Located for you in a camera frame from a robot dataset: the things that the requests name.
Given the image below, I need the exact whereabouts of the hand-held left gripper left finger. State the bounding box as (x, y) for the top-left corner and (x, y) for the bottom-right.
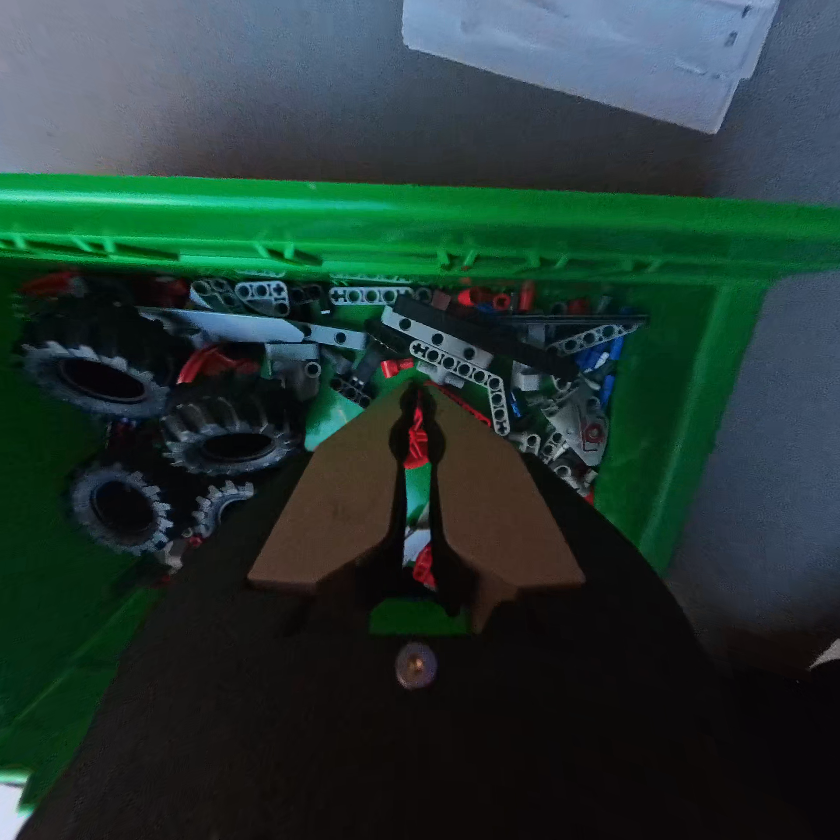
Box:
(248, 384), (418, 595)

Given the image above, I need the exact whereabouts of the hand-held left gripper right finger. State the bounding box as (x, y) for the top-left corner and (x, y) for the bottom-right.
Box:
(425, 387), (585, 632)

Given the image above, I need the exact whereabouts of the red lego piece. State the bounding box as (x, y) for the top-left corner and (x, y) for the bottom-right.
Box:
(402, 392), (439, 590)

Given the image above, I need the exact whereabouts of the green plastic bin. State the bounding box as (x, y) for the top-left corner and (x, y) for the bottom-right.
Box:
(0, 172), (840, 815)

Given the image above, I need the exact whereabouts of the black lego tire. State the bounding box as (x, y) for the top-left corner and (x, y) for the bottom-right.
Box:
(159, 387), (307, 478)
(189, 479), (257, 540)
(21, 340), (170, 422)
(26, 276), (193, 368)
(69, 462), (175, 557)

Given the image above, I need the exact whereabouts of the pile of loose lego parts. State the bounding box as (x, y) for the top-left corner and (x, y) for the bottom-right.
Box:
(138, 269), (651, 506)

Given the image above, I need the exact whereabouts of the open lego instruction booklet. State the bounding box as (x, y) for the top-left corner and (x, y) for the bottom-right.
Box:
(400, 0), (782, 136)

